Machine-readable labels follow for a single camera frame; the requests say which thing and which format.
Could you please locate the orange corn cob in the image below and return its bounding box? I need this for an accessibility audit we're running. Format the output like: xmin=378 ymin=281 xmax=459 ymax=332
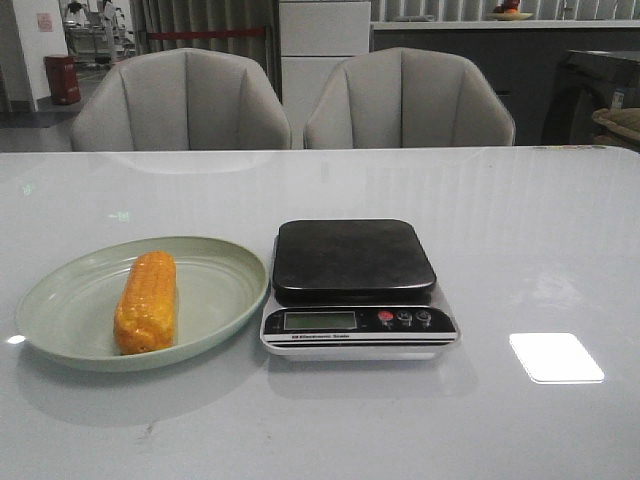
xmin=113 ymin=251 xmax=177 ymax=355

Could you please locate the black steel kitchen scale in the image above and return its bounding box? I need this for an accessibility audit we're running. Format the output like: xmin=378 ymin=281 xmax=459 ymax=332
xmin=260 ymin=219 xmax=460 ymax=361

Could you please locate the green plate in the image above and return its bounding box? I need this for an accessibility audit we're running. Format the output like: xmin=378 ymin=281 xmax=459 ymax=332
xmin=16 ymin=236 xmax=268 ymax=372

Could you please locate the grey chair left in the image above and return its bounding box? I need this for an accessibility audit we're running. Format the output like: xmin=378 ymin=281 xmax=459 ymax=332
xmin=70 ymin=48 xmax=292 ymax=152

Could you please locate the white drawer cabinet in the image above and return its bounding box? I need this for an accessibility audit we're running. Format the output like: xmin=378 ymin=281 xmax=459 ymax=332
xmin=278 ymin=1 xmax=371 ymax=149

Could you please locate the red barrier tape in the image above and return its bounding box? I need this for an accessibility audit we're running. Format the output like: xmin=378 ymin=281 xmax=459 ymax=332
xmin=146 ymin=27 xmax=267 ymax=41

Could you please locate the dark grey sideboard counter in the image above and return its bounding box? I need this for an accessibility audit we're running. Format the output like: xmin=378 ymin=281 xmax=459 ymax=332
xmin=372 ymin=19 xmax=639 ymax=145

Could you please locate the fruit bowl on counter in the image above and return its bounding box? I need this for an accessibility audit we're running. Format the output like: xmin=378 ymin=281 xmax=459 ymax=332
xmin=487 ymin=0 xmax=533 ymax=21

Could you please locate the red bin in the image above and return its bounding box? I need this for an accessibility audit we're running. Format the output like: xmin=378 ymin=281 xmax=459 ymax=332
xmin=44 ymin=54 xmax=81 ymax=105

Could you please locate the beige cushion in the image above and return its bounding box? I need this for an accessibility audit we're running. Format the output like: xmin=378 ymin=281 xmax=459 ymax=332
xmin=592 ymin=108 xmax=640 ymax=152

